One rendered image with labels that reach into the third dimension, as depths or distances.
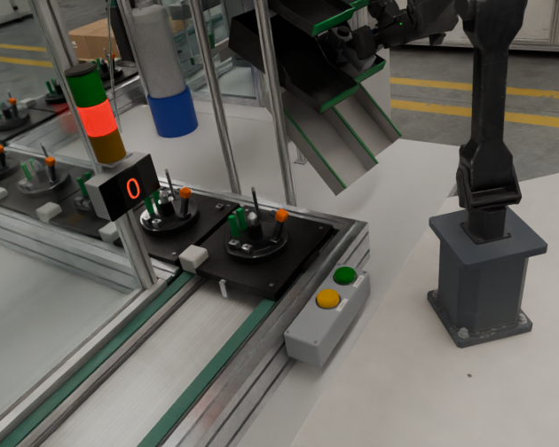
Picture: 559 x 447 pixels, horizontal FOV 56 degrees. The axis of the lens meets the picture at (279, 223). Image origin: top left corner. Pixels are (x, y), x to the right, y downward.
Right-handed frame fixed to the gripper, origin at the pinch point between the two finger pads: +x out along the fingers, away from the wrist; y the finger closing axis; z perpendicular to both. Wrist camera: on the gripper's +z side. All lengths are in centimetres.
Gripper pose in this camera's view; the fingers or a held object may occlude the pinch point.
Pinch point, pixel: (365, 38)
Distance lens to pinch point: 124.2
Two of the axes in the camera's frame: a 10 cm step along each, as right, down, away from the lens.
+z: -3.2, -8.8, -3.5
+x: -6.7, -0.6, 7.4
